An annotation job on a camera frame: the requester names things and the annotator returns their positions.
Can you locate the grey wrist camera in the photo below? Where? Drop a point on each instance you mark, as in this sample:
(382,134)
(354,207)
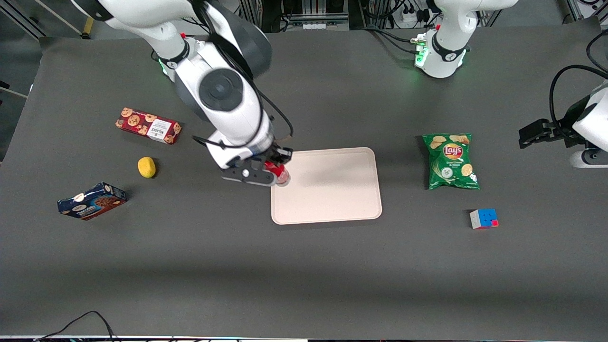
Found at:
(589,159)
(247,175)

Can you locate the white power strip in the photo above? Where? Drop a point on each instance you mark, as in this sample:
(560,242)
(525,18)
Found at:
(411,14)

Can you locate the green Lay's chips bag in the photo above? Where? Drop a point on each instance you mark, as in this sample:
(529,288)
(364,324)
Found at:
(451,161)

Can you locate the cream plastic tray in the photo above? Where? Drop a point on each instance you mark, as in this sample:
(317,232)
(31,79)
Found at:
(327,190)

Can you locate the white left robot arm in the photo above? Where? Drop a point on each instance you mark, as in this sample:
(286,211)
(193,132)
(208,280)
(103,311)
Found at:
(444,47)

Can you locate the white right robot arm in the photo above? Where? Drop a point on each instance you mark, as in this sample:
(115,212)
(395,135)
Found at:
(223,90)

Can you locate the red soda can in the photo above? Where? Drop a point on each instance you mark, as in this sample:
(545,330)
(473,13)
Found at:
(280,175)

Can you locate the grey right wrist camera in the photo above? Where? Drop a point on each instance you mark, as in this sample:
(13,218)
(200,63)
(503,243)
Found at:
(247,175)

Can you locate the yellow lemon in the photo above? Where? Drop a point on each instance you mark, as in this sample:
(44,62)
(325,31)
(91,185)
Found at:
(147,167)

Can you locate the yellow black post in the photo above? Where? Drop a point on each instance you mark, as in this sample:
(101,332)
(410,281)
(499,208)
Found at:
(87,27)

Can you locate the Rubik's cube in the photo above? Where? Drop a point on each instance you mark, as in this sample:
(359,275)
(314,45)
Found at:
(484,218)

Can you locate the red Walkers cookie box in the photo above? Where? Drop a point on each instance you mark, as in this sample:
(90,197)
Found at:
(147,125)

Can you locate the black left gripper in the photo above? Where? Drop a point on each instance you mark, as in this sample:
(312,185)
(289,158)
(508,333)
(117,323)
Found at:
(559,131)

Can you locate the blue chocolate cookie box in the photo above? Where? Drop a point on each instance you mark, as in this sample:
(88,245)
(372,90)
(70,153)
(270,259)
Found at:
(92,202)

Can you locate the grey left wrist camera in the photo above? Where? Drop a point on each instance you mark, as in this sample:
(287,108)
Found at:
(589,159)

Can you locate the metal equipment rack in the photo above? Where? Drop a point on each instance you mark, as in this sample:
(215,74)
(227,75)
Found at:
(304,12)

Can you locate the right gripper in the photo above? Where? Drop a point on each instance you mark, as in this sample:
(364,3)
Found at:
(276,155)

